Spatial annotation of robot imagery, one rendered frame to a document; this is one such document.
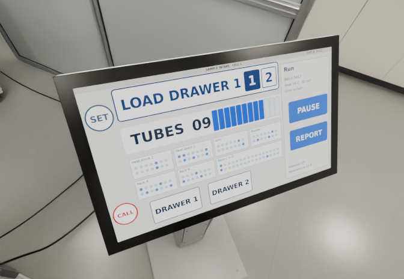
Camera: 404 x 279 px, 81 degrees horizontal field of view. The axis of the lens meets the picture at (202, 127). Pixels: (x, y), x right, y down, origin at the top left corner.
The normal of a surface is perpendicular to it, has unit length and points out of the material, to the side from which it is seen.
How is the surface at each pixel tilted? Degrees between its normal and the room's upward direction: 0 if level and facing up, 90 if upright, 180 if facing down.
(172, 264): 3
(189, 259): 3
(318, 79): 50
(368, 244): 0
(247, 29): 90
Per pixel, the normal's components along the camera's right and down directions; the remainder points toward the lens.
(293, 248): 0.11, -0.59
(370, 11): -0.40, 0.71
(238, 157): 0.33, 0.22
